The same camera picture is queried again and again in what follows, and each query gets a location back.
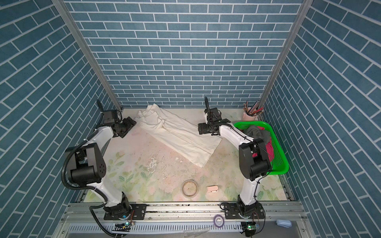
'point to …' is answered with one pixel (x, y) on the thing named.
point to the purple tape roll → (214, 219)
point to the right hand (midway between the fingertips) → (203, 126)
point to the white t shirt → (180, 136)
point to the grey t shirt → (256, 133)
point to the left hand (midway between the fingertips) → (133, 124)
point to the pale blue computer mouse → (285, 223)
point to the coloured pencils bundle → (254, 110)
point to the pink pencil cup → (246, 117)
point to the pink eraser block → (212, 189)
